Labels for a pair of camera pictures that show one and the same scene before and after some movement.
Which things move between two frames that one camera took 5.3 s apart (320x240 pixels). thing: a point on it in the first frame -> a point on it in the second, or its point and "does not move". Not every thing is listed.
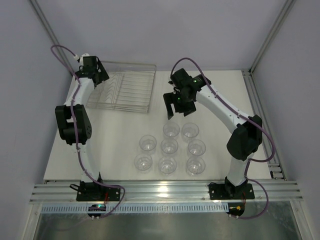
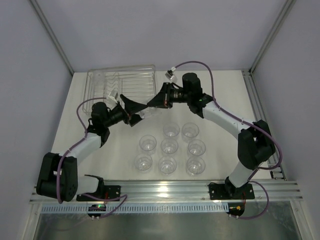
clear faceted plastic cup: (190, 129) does not move
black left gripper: (100, 73) -> (125, 114)
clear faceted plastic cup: (195, 165) does not move
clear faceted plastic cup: (167, 165) does not move
